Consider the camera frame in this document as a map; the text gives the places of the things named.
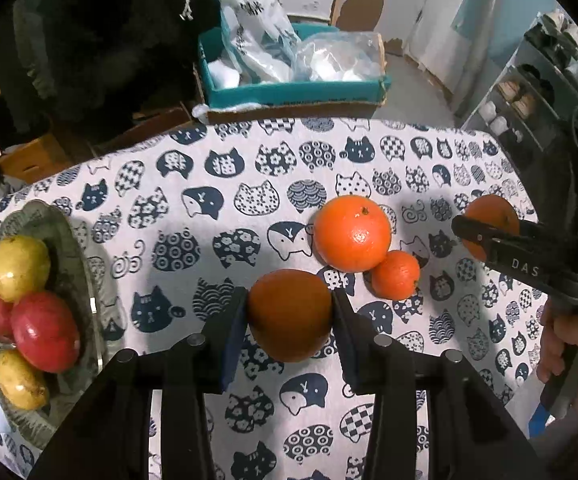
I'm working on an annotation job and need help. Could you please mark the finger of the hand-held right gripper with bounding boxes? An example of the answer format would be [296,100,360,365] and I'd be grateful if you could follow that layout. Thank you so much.
[516,217,576,242]
[450,214,521,262]

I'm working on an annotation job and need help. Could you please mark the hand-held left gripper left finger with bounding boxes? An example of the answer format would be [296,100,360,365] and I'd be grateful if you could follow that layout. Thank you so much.
[29,287,248,480]

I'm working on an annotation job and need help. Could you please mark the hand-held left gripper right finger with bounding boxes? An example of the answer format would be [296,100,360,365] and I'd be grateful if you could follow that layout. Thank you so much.
[331,290,545,480]

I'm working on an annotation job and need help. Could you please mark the green glass plate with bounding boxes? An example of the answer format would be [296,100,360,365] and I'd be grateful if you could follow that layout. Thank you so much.
[0,199,107,448]

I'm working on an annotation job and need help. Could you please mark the yellow-green pear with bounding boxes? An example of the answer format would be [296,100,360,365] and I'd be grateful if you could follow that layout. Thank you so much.
[0,236,52,303]
[0,349,50,411]

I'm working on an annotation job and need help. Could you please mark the small orange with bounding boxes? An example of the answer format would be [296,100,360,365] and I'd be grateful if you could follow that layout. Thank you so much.
[370,250,421,299]

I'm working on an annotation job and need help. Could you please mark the large orange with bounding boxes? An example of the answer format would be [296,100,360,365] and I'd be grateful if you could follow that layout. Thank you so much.
[313,195,392,274]

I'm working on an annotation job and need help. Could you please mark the rows of shoes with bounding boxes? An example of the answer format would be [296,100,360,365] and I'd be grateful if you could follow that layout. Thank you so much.
[479,12,578,136]

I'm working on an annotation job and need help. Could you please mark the metal shoe rack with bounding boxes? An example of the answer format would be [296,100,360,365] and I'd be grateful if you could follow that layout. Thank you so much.
[462,7,578,171]

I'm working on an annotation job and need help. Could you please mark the cat print tablecloth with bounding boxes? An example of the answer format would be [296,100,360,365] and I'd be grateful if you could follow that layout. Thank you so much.
[0,117,545,480]

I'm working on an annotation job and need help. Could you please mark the grey metal column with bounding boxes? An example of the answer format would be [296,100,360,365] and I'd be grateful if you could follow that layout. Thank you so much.
[446,0,512,121]

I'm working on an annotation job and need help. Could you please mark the clear plastic bag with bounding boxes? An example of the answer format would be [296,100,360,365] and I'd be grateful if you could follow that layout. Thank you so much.
[289,31,387,83]

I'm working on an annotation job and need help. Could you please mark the teal cardboard box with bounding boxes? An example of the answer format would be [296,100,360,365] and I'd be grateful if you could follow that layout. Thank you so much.
[191,22,392,126]

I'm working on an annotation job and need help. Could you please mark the brown cardboard box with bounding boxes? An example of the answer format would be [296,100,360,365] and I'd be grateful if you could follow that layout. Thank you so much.
[89,102,195,153]

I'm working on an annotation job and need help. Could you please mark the white crumpled paper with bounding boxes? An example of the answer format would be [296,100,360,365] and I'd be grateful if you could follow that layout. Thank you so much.
[208,57,242,88]

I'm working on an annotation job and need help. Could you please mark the wooden drawer unit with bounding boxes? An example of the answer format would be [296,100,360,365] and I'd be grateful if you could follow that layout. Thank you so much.
[0,132,90,181]

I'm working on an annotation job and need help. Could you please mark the white printed plastic bag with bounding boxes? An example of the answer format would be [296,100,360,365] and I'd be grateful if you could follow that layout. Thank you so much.
[181,0,302,83]

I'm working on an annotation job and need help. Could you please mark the large black coat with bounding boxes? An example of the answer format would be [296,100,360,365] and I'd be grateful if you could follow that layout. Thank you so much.
[0,0,222,133]

